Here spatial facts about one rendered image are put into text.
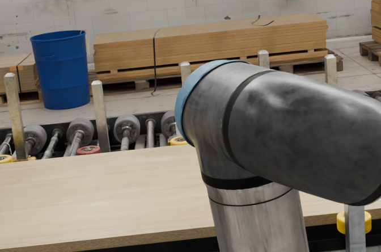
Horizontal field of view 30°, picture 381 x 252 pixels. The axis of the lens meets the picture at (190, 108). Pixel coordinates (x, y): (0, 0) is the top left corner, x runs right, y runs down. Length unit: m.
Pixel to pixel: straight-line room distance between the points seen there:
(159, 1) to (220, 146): 7.78
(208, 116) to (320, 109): 0.14
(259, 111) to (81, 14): 7.91
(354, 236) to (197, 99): 0.83
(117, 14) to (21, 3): 1.13
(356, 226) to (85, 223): 0.69
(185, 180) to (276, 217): 1.23
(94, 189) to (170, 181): 0.22
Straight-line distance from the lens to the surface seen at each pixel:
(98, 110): 2.55
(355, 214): 1.55
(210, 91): 0.80
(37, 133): 3.01
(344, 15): 8.86
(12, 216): 1.98
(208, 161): 0.82
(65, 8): 8.61
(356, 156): 0.71
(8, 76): 2.57
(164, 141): 3.01
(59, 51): 6.88
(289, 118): 0.71
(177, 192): 1.97
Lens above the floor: 1.61
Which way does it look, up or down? 14 degrees down
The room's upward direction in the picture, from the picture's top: 5 degrees counter-clockwise
